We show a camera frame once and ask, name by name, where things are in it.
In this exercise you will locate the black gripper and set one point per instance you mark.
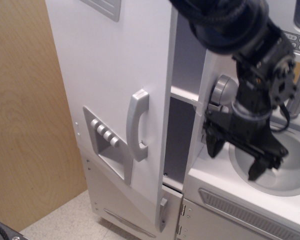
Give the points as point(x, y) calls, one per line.
point(250, 131)

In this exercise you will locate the silver fridge handle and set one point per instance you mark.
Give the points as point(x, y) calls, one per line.
point(138, 105)

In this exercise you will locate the white fridge door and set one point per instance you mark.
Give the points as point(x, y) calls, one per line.
point(103, 63)

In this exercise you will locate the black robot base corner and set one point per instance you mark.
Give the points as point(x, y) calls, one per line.
point(7, 233)

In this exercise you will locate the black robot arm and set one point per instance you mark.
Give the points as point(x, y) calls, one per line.
point(265, 64)

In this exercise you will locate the white toy kitchen cabinet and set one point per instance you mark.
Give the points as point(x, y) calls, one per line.
point(188, 166)

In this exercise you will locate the grey oven vent panel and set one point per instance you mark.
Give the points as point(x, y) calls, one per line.
point(249, 217)

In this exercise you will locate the silver round sink basin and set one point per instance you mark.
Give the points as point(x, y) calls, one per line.
point(283, 182)

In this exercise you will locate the silver toy telephone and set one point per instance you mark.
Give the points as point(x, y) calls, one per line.
point(222, 94)

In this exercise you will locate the brass upper door hinge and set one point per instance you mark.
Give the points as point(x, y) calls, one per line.
point(182, 212)

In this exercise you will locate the brass door hinge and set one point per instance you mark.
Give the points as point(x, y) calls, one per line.
point(182, 212)
point(179, 229)

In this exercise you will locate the white oven door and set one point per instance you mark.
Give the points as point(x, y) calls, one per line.
point(199, 223)

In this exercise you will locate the brass lower door hinge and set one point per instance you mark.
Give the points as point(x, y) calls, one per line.
point(179, 229)

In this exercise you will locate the silver ice water dispenser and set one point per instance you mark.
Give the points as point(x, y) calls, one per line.
point(108, 146)

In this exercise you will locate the white lower freezer door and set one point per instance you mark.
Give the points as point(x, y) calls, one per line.
point(114, 201)

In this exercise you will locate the white toy microwave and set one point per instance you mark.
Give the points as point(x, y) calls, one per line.
point(286, 15)

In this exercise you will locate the silver lower freezer handle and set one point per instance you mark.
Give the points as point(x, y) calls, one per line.
point(162, 208)

